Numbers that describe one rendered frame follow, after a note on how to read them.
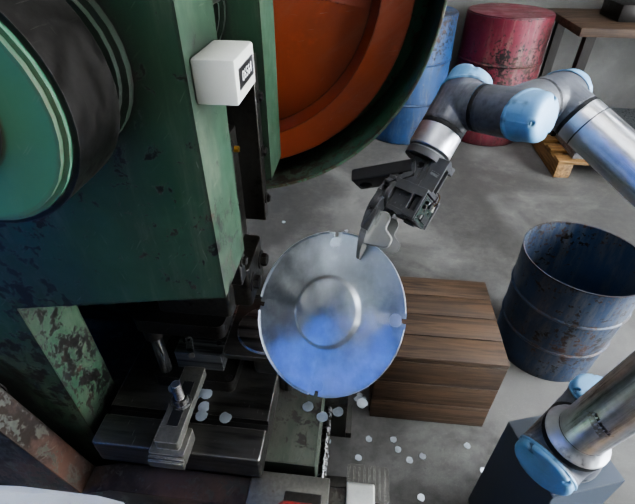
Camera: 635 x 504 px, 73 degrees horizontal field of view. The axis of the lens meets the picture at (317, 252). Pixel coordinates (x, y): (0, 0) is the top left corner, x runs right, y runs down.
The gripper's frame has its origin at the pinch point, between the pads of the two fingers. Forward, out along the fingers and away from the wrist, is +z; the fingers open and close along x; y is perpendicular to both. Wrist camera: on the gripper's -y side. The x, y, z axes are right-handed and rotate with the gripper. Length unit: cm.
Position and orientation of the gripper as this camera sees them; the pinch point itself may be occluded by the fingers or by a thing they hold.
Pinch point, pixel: (359, 251)
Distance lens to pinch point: 76.1
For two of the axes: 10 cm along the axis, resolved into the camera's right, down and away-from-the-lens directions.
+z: -4.9, 8.7, 0.5
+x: 4.9, 2.4, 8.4
